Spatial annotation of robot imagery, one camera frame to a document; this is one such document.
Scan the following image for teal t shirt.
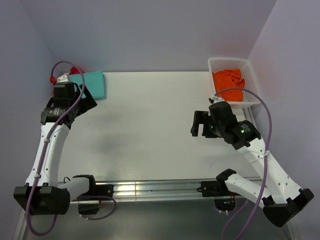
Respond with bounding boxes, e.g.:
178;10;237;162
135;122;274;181
83;71;106;100

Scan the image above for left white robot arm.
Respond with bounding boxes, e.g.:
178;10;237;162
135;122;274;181
13;82;97;216

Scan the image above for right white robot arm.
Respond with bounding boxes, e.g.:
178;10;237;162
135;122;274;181
190;101;314;227

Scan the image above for folded red t shirt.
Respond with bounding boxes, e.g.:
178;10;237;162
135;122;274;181
68;66;84;75

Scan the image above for white plastic basket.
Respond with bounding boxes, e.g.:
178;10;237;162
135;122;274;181
207;57;261;109

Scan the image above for orange t shirt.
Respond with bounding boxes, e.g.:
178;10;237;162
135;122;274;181
212;68;246;102

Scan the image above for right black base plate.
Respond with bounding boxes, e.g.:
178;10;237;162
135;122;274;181
196;180;228;198

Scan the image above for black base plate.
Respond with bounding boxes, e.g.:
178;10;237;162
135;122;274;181
196;180;228;198
75;184;114;201

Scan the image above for aluminium rail frame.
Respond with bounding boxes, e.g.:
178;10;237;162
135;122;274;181
12;106;301;240

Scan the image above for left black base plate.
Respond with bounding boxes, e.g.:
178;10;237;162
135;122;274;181
75;184;114;201

